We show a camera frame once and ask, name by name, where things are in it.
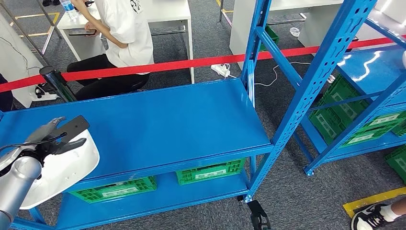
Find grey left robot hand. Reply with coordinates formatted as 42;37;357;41
26;116;88;156

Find dark smartphone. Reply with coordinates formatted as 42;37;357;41
68;28;97;36

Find blue metal shelf rack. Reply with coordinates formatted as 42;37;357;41
0;0;380;230
293;17;406;177

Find white power strip black plugs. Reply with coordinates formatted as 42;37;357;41
29;84;59;102

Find red barrier belt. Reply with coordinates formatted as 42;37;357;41
0;74;45;93
62;36;395;82

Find white partition panel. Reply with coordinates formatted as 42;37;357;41
0;12;44;109

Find green plastic crate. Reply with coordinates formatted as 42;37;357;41
308;108;392;149
384;145;406;185
320;74;406;132
392;119;406;137
259;24;281;52
176;158;247;186
69;176;158;204

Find clear water bottle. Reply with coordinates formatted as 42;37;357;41
59;0;79;20

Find person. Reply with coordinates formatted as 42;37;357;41
350;198;406;230
67;0;155;102

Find white desk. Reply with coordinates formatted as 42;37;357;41
229;0;345;70
57;0;195;85

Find black and white sneaker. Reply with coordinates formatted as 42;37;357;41
351;204;394;230

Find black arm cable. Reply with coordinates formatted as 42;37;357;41
0;132;68;153

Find black stanchion post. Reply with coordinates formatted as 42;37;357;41
39;66;78;103

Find steel table frame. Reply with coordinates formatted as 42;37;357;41
0;0;62;66

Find black robot torso bracket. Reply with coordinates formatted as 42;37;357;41
247;200;272;230

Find white cable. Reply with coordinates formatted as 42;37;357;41
253;61;312;88

